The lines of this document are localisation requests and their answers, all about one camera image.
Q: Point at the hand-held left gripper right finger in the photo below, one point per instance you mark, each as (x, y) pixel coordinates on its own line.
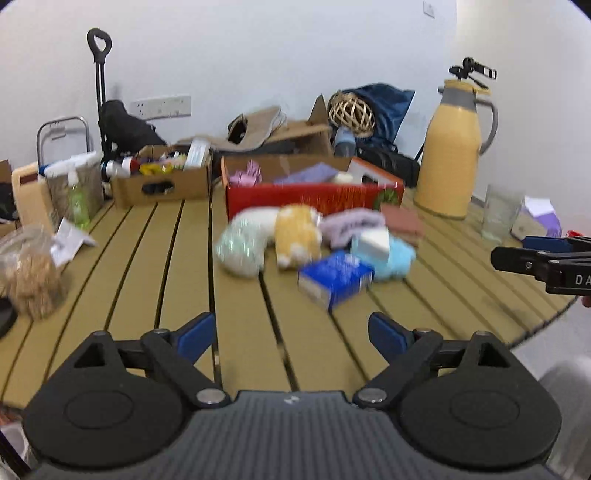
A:
(385, 335)

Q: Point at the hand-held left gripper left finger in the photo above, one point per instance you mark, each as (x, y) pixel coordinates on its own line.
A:
(198, 333)

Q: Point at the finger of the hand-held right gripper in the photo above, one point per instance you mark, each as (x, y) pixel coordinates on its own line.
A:
(545, 243)
(517, 259)

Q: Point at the blue monster plush toy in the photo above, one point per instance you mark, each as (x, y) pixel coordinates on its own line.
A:
(398, 261)

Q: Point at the blue tissue box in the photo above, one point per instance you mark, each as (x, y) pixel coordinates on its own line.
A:
(332, 276)

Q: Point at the iridescent white plastic bag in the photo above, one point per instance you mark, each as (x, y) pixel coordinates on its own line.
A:
(240, 244)

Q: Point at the yellow and white plush toy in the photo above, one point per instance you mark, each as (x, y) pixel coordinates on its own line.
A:
(295, 230)

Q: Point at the red cardboard box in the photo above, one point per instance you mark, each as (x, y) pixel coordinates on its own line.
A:
(300, 197)

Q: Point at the purple tissue pack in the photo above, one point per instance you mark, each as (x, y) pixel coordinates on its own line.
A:
(540, 222)

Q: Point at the clear glass cup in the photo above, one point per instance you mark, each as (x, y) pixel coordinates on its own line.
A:
(498, 217)

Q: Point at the white sponge block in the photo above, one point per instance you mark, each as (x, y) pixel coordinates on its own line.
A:
(374, 242)

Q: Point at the red-brown folded cloth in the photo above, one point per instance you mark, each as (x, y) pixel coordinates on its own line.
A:
(404, 221)

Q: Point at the lilac fluffy towel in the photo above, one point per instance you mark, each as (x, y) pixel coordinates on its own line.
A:
(346, 224)

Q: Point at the yellow thermos jug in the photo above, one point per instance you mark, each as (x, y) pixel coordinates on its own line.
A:
(448, 152)

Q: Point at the small brown cardboard box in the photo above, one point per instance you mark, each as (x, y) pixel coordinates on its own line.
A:
(184, 185)

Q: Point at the white paper sheet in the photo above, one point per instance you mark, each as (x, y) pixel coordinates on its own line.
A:
(69, 242)

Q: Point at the pink satin ribbon bow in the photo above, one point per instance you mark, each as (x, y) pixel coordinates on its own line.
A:
(247, 175)

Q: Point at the clear bag of snacks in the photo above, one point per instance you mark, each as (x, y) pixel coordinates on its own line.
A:
(34, 277)

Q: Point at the green hand sanitiser bottle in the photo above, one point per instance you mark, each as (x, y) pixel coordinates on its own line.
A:
(78, 203)

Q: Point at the purple knit pouch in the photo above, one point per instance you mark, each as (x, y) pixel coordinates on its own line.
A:
(309, 174)

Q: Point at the white packet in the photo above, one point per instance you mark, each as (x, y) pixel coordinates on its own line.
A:
(197, 154)

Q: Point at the clear storage basket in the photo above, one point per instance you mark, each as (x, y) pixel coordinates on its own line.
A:
(94, 184)

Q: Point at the white bottle with red cap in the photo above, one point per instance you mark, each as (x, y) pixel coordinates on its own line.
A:
(121, 167)

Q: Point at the black tripod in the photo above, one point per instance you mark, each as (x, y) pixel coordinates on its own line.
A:
(468, 70)

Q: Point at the blue velvet bag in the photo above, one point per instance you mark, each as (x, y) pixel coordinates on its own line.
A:
(391, 108)

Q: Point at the blue baby bottle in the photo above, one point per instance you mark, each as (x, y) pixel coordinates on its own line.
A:
(345, 141)

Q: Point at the dark grey quilted cloth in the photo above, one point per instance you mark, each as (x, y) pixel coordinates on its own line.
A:
(277, 148)

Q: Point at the beige fleece slipper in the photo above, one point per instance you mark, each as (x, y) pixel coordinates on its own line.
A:
(258, 128)

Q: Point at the brown open cardboard box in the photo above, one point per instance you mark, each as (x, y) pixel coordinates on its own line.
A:
(300, 138)

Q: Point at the black trolley bag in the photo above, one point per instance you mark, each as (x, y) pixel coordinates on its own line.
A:
(127, 127)

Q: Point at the beige box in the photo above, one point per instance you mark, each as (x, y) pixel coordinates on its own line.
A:
(30, 194)

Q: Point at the wicker ball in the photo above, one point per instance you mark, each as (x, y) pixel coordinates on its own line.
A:
(352, 114)

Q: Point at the chrome metal rack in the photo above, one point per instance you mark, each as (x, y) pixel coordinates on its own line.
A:
(62, 123)

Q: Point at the white wall socket strip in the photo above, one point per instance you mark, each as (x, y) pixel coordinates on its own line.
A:
(161, 106)

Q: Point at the white wall switch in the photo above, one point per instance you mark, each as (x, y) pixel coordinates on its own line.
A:
(429, 9)

